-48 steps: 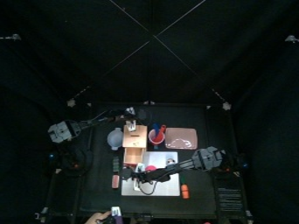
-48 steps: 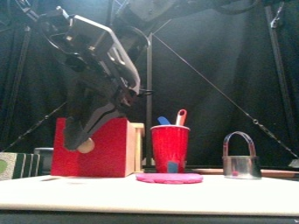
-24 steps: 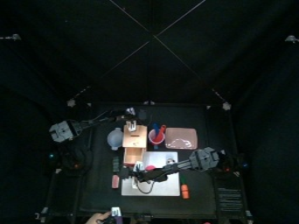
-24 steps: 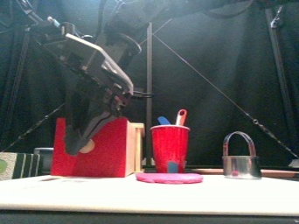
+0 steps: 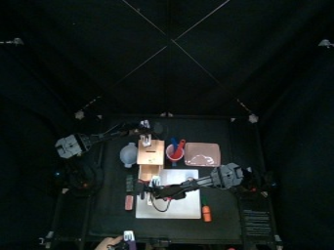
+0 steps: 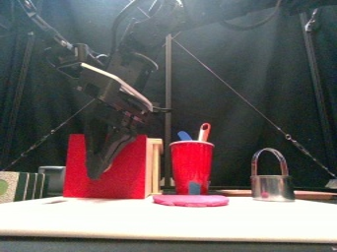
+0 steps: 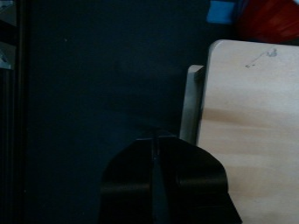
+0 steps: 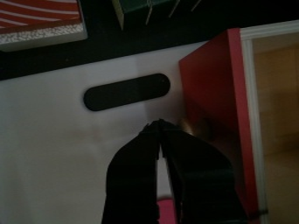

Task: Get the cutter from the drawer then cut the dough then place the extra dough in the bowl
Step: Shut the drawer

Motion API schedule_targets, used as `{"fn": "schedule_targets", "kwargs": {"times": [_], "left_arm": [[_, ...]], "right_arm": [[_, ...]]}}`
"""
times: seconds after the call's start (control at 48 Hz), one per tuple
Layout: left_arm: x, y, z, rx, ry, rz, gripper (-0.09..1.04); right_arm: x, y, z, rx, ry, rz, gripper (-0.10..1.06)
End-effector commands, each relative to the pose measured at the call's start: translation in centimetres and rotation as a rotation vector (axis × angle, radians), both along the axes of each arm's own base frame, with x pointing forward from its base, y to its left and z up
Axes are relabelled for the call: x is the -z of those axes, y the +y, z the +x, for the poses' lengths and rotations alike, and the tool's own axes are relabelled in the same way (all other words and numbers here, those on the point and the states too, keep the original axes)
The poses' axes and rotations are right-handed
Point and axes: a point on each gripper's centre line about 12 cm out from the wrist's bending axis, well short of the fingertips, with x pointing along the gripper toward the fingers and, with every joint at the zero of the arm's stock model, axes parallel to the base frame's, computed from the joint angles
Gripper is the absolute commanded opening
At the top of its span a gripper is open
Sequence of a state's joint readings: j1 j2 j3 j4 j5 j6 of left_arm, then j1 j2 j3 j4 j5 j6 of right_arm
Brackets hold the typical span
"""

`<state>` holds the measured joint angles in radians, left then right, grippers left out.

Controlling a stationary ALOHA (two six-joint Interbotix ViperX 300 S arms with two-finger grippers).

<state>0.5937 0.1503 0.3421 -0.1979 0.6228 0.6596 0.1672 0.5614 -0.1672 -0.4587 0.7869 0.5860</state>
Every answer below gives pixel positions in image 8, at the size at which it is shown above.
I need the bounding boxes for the green striped toy box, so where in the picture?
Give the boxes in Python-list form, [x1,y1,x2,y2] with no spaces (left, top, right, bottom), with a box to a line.
[111,0,204,32]

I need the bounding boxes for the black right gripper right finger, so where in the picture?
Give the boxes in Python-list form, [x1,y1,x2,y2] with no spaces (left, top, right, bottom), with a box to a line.
[157,117,248,224]

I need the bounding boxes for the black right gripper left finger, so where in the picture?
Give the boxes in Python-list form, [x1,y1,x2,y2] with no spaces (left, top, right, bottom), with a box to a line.
[100,119,164,224]

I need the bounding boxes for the white plastic cutting board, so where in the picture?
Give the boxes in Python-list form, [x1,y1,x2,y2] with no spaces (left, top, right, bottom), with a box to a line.
[0,39,213,224]

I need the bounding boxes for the red-front wooden drawer with knob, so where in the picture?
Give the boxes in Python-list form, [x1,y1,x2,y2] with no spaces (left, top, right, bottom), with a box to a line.
[177,19,299,224]

